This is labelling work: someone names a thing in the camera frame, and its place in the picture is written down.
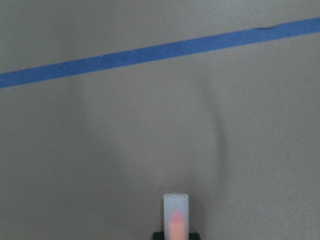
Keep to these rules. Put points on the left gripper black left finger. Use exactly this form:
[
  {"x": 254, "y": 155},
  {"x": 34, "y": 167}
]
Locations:
[{"x": 158, "y": 235}]

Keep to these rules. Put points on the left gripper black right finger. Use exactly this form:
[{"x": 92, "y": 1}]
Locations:
[{"x": 194, "y": 236}]

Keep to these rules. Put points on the orange highlighter pen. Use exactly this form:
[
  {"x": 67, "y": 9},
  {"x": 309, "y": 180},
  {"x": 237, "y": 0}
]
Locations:
[{"x": 176, "y": 216}]

